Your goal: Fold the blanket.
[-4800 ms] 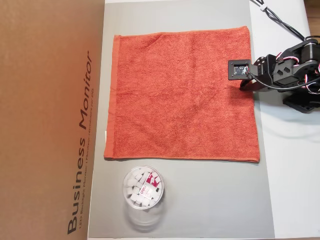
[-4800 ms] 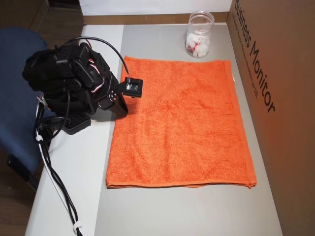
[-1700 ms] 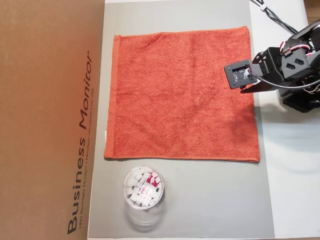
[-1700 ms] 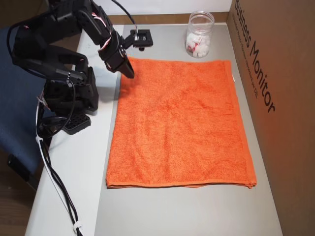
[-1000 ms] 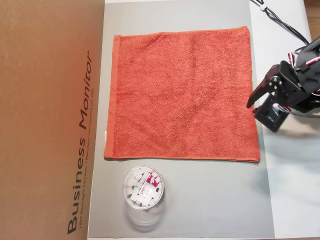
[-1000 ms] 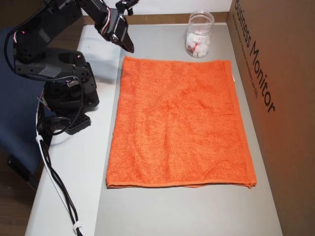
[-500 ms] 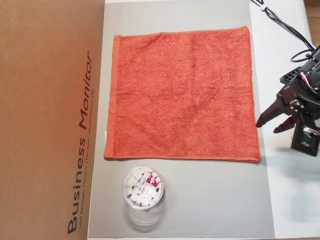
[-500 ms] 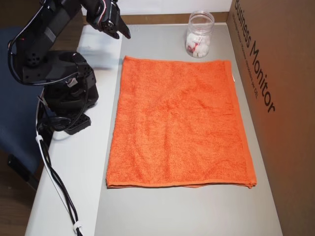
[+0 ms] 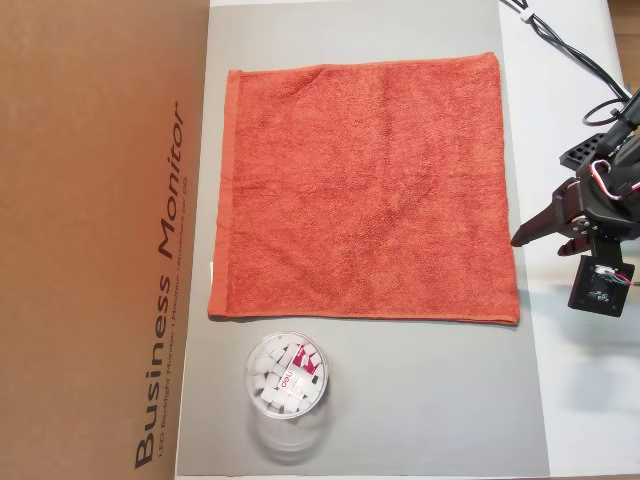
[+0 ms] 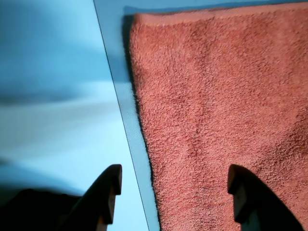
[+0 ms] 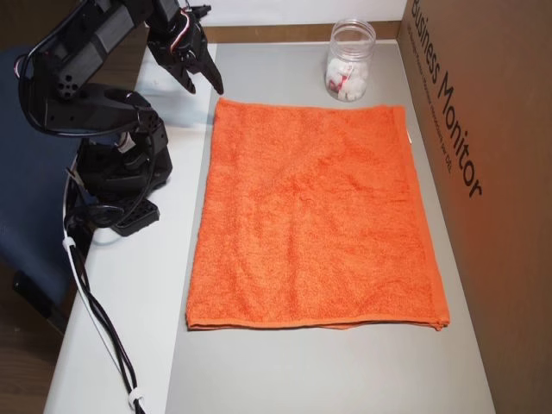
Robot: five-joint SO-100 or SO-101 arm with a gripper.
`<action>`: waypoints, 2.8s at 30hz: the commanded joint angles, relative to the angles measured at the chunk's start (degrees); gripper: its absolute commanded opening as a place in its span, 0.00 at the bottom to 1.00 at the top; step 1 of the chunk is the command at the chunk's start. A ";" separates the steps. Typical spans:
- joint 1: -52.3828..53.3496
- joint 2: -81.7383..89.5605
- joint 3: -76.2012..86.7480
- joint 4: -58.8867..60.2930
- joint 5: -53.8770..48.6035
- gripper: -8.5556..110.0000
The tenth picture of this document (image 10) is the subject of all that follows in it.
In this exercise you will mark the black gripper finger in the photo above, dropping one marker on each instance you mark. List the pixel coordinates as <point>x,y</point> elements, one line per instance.
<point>101,197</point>
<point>255,204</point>

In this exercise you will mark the orange terry towel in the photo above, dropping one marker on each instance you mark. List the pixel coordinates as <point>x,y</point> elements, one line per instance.
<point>216,96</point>

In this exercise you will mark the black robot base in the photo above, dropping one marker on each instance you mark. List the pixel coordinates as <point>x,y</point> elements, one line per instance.
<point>29,211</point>

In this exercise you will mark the grey table mat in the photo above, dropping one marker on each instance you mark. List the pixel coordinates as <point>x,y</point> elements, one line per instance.
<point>125,108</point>

